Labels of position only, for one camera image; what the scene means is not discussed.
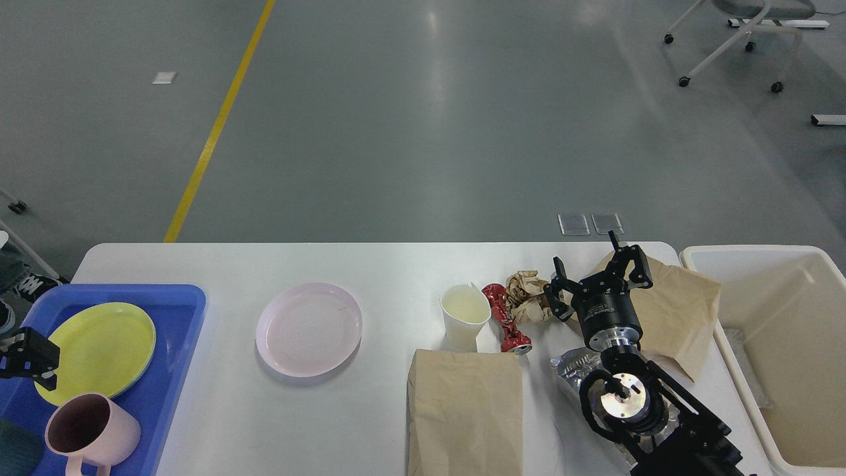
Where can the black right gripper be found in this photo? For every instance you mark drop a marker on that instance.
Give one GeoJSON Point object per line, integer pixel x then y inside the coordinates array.
{"type": "Point", "coordinates": [608, 318]}

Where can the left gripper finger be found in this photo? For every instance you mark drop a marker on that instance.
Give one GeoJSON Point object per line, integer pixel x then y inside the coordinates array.
{"type": "Point", "coordinates": [28, 354]}

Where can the pink mug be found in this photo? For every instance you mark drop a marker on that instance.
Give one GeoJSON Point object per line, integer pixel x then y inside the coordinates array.
{"type": "Point", "coordinates": [91, 429]}

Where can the pink plate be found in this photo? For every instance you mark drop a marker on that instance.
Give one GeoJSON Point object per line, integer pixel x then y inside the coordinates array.
{"type": "Point", "coordinates": [309, 330]}

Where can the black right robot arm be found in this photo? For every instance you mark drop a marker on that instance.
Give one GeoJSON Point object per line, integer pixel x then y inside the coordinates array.
{"type": "Point", "coordinates": [701, 445]}

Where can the right floor outlet plate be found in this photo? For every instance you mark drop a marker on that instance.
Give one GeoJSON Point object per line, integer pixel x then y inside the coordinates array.
{"type": "Point", "coordinates": [607, 222]}

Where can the floor outlet plate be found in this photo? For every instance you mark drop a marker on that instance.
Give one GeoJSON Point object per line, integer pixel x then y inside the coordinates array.
{"type": "Point", "coordinates": [607, 222]}
{"type": "Point", "coordinates": [574, 225]}

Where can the left floor outlet plate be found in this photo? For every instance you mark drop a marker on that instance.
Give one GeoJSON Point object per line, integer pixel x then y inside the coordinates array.
{"type": "Point", "coordinates": [574, 225]}

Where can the yellow plate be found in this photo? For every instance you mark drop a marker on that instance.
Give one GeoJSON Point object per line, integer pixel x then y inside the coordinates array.
{"type": "Point", "coordinates": [103, 349]}

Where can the crumpled brown paper ball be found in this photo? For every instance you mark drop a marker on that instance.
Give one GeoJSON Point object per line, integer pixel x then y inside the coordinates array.
{"type": "Point", "coordinates": [525, 299]}

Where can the right brown paper bag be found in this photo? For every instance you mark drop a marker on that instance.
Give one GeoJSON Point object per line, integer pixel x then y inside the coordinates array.
{"type": "Point", "coordinates": [677, 315]}

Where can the brown paper bag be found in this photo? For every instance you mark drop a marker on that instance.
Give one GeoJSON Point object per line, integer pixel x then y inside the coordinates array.
{"type": "Point", "coordinates": [465, 414]}
{"type": "Point", "coordinates": [677, 315]}

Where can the silver foil wrapper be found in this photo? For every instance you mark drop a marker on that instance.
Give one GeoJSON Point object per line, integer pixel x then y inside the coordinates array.
{"type": "Point", "coordinates": [631, 417]}

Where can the crushed red can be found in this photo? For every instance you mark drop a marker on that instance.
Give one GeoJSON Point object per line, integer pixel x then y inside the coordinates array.
{"type": "Point", "coordinates": [513, 340]}

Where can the white paper cup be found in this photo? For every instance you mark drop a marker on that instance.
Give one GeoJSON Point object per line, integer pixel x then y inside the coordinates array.
{"type": "Point", "coordinates": [465, 311]}

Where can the blue plastic tray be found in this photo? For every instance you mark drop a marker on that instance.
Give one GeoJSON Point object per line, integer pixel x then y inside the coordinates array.
{"type": "Point", "coordinates": [177, 311]}

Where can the beige plastic bin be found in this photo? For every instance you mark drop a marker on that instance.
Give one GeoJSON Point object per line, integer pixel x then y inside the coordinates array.
{"type": "Point", "coordinates": [781, 333]}

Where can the front brown paper bag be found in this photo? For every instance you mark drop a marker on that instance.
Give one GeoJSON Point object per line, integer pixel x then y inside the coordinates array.
{"type": "Point", "coordinates": [465, 414]}

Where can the white bar on floor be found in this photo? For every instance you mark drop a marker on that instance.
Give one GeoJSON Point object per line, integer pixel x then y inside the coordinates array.
{"type": "Point", "coordinates": [822, 120]}

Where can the white office chair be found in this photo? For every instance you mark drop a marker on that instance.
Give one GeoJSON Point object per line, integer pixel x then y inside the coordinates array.
{"type": "Point", "coordinates": [756, 11]}

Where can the white rail behind chair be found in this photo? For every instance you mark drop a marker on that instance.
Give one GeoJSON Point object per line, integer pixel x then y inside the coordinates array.
{"type": "Point", "coordinates": [818, 24]}

